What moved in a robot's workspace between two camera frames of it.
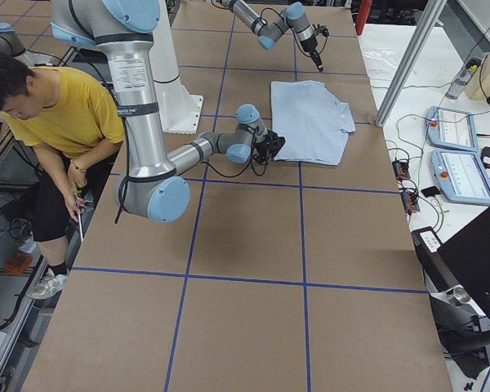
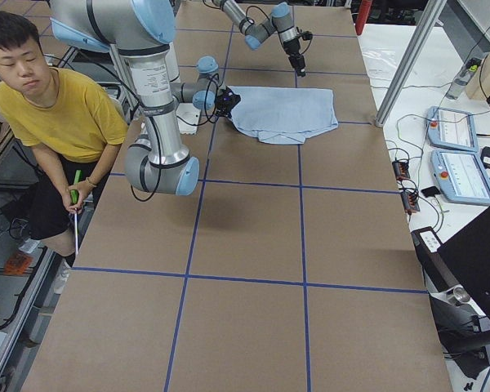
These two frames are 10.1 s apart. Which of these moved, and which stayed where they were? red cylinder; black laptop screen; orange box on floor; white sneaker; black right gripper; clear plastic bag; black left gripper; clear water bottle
Moved: black left gripper; white sneaker; black right gripper
Stayed: red cylinder; black laptop screen; clear plastic bag; clear water bottle; orange box on floor
